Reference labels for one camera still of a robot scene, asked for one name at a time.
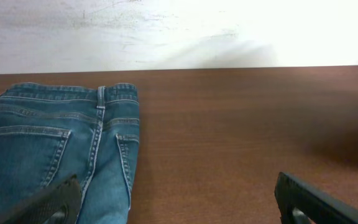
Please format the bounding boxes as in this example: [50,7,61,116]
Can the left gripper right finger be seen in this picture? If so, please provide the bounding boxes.
[274,172,358,224]

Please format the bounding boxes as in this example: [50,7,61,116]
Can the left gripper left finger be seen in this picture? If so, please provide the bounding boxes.
[0,174,82,224]

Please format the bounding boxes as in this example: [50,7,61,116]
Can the folded blue denim jeans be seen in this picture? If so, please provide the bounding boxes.
[0,83,140,223]

